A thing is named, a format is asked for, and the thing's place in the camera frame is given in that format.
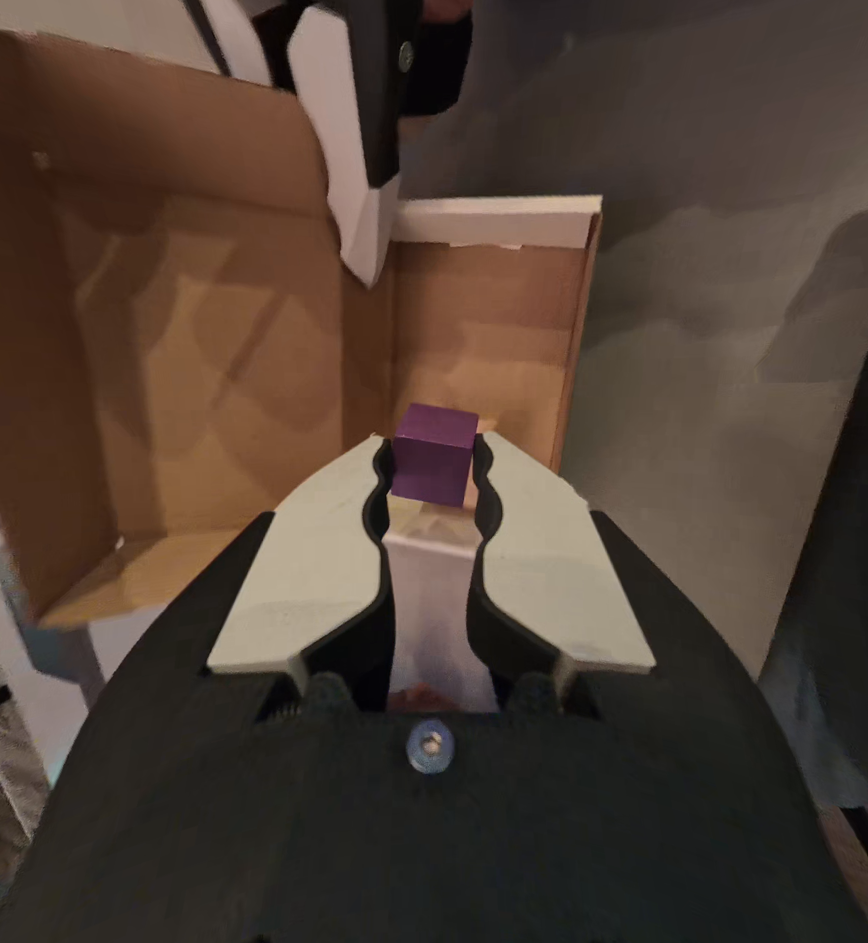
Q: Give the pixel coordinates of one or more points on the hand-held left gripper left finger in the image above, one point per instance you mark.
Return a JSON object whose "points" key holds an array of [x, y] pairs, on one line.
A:
{"points": [[308, 589]]}

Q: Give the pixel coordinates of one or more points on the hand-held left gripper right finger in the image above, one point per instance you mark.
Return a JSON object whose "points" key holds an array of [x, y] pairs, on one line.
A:
{"points": [[559, 589]]}

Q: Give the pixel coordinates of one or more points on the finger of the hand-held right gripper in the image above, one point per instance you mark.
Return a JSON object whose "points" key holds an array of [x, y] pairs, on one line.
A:
{"points": [[330, 110], [238, 37]]}

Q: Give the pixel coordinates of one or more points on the purple wooden cube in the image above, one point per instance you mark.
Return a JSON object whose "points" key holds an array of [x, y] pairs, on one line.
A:
{"points": [[434, 457]]}

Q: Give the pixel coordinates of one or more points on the white cardboard box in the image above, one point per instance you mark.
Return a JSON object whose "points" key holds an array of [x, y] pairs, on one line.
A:
{"points": [[183, 331]]}

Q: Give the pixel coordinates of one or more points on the person's dark clothing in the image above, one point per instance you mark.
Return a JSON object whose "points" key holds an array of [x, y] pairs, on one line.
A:
{"points": [[846, 516]]}

